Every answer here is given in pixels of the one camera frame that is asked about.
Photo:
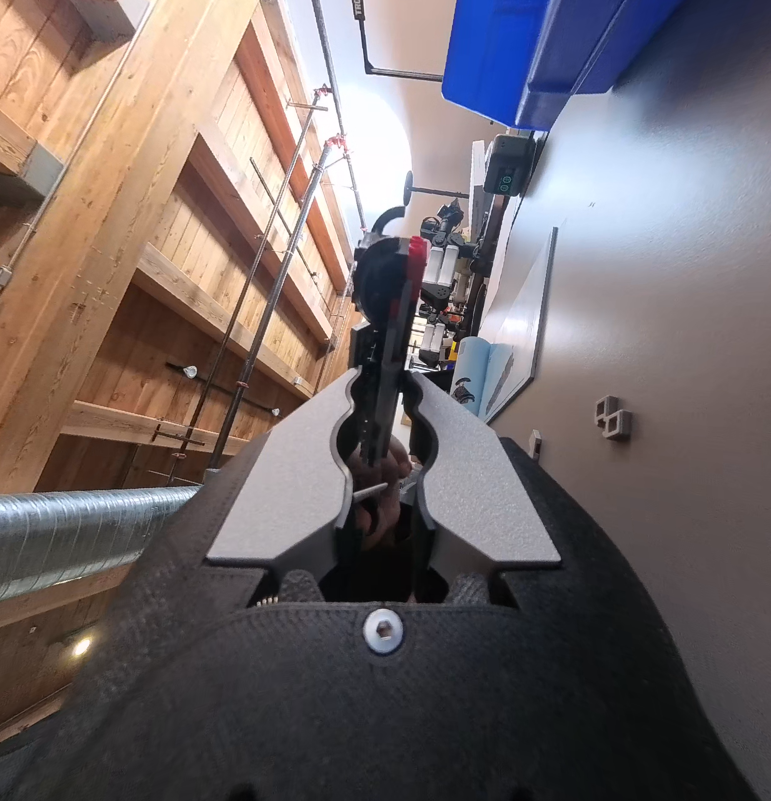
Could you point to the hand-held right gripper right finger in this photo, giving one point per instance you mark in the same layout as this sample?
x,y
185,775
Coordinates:
x,y
485,500

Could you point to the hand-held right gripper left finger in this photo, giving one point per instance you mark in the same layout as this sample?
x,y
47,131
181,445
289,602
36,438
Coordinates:
x,y
279,500

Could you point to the grey corner brick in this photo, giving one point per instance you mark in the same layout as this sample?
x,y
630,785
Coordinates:
x,y
535,443

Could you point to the small grey brick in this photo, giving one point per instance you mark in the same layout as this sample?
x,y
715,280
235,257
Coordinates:
x,y
613,418

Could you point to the light blue instruction booklet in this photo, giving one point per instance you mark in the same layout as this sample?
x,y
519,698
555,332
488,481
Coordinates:
x,y
523,350

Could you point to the black grey toy brick assembly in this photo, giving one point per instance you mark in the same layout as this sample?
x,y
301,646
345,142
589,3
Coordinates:
x,y
382,281

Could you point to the blue plastic storage bin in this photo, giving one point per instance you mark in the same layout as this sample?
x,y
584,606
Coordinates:
x,y
579,50

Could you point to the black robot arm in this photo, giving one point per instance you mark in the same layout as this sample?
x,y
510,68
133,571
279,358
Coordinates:
x,y
448,219

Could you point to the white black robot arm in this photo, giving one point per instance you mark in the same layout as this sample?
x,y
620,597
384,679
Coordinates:
x,y
445,263

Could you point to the person's left hand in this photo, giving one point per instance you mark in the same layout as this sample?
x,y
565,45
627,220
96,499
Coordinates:
x,y
395,466

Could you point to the glowing ceiling spotlight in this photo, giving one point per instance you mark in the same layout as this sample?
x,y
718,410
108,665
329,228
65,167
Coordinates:
x,y
82,648

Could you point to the black floor lamp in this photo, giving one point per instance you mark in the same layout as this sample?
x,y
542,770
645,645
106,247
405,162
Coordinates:
x,y
409,188

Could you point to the black battery charger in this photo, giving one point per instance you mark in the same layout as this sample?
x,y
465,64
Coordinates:
x,y
507,162

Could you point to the black pipe stand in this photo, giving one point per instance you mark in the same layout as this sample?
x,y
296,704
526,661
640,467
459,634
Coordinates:
x,y
364,37

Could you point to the silver ventilation duct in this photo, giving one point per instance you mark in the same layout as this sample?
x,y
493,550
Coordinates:
x,y
79,532

